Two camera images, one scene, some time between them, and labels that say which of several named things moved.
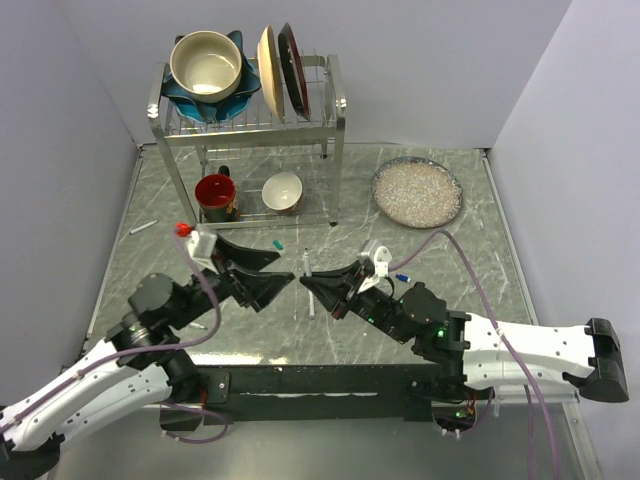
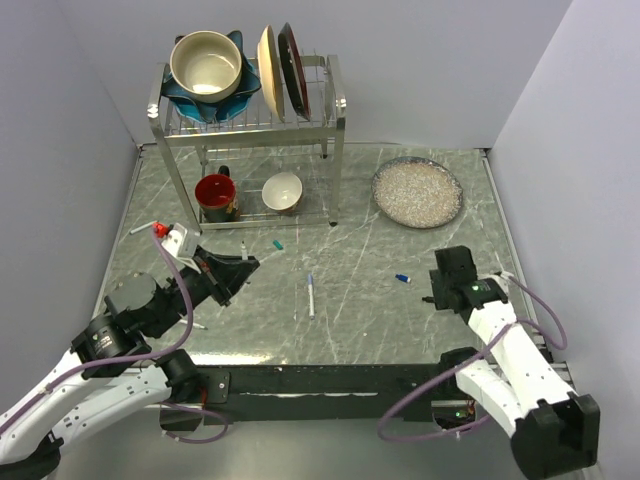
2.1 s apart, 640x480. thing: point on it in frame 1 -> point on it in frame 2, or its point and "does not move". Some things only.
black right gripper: [330, 290] -> [438, 289]
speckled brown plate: [417, 193] does not move
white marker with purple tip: [311, 305] does not move
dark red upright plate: [295, 69] does not move
